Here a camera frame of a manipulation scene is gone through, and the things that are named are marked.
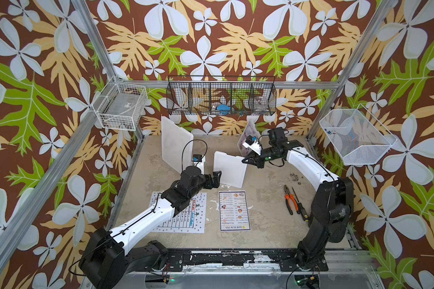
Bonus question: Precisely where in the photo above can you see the blue bordered menu sheet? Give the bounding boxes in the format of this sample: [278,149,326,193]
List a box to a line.
[219,191,251,231]

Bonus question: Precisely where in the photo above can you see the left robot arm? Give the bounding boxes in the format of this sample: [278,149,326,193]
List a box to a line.
[78,166,222,289]

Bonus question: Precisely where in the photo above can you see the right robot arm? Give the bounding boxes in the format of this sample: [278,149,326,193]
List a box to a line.
[242,128,354,271]

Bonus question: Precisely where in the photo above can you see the blue object in rack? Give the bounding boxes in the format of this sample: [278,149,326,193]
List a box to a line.
[217,104,231,116]

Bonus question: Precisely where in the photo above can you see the dotted border table menu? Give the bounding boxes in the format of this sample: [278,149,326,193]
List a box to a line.
[153,193,207,234]

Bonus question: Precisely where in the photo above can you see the black screwdriver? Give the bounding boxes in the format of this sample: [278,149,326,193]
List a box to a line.
[292,188,309,222]

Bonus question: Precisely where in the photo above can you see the white mesh basket right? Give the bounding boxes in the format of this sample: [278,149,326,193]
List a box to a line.
[319,105,398,166]

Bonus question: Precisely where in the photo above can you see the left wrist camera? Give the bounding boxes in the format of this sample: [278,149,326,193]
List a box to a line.
[192,154,206,174]

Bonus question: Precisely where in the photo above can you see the orange handled pliers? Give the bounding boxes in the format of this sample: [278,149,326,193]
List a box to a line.
[283,185,300,215]

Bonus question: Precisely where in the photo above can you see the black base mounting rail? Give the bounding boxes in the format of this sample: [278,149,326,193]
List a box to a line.
[133,247,329,272]

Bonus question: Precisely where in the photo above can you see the black wire rack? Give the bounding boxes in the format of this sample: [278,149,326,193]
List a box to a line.
[166,75,277,116]

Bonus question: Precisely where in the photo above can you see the white wire basket left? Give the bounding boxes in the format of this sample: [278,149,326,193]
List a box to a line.
[92,77,148,131]

